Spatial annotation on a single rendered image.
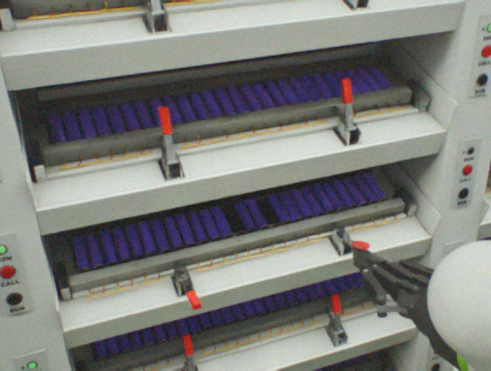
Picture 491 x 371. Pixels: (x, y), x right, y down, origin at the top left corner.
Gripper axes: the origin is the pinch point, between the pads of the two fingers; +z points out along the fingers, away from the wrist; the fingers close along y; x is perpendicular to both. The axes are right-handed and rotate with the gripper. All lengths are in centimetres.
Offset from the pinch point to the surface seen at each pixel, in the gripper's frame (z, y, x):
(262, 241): 10.8, -12.7, 2.8
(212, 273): 9.5, -21.7, 0.1
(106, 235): 17.5, -35.6, 7.1
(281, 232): 10.8, -9.3, 3.7
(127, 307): 7.6, -35.3, -1.0
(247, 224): 14.1, -13.7, 5.0
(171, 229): 16.1, -25.7, 6.3
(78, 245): 16.9, -40.0, 6.7
